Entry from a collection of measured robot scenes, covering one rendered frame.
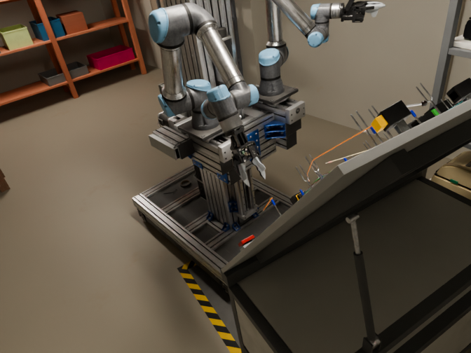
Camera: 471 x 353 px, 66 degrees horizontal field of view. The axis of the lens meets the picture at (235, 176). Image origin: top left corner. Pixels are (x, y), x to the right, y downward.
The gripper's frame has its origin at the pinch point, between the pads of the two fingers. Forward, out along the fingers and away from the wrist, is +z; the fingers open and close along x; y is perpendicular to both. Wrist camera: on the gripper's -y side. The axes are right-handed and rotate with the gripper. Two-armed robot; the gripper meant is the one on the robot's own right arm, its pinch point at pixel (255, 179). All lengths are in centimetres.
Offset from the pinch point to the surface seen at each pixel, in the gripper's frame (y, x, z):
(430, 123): 73, 13, -11
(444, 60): -9, 104, -6
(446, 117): 73, 17, -10
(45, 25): -466, -67, -241
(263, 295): -5.3, -14.8, 44.0
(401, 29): -146, 210, -25
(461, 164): -24, 108, 48
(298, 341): 14, -14, 54
